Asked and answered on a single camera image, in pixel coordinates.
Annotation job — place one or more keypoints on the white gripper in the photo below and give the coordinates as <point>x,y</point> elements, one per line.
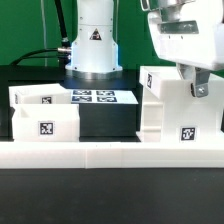
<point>188,32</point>

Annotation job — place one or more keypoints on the white drawer cabinet box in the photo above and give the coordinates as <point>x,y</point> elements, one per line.
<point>170,113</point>

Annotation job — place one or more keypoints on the white drawer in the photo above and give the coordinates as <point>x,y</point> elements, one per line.
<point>39,94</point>
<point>46,123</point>

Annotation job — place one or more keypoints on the white front drawer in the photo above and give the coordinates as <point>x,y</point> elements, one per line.
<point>46,123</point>

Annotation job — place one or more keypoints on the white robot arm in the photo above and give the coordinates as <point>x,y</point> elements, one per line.
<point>94,53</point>

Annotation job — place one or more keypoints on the white marker sheet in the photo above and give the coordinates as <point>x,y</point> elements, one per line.
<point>84,96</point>

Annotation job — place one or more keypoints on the white L-shaped fence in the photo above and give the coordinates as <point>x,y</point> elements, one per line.
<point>92,155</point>

